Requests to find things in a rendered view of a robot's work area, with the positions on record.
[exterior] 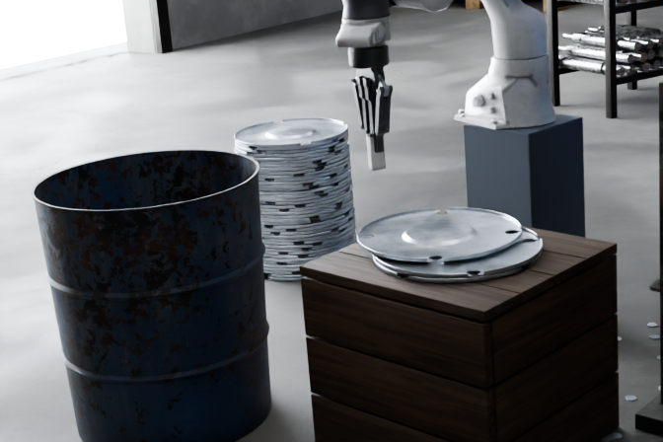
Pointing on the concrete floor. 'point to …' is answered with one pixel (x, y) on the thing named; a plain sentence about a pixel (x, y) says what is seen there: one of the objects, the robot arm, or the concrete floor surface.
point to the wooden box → (465, 349)
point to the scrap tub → (159, 294)
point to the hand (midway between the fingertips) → (376, 151)
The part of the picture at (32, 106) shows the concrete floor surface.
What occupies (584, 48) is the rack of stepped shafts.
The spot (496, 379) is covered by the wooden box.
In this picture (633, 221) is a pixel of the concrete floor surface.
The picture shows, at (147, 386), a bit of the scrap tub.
